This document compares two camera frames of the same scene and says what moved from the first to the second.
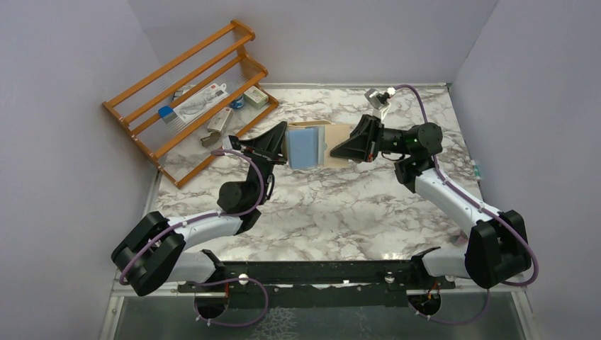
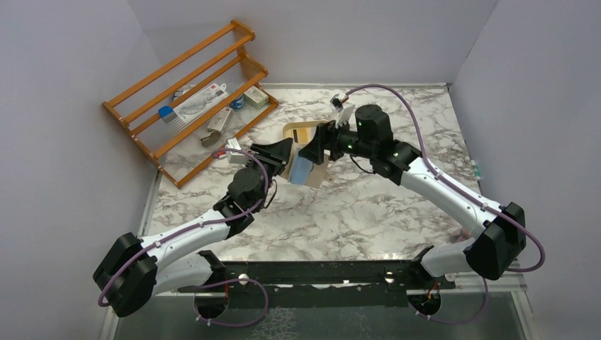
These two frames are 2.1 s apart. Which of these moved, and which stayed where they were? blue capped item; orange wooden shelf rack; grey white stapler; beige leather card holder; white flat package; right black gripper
Moved: beige leather card holder; right black gripper
Stayed: grey white stapler; white flat package; blue capped item; orange wooden shelf rack
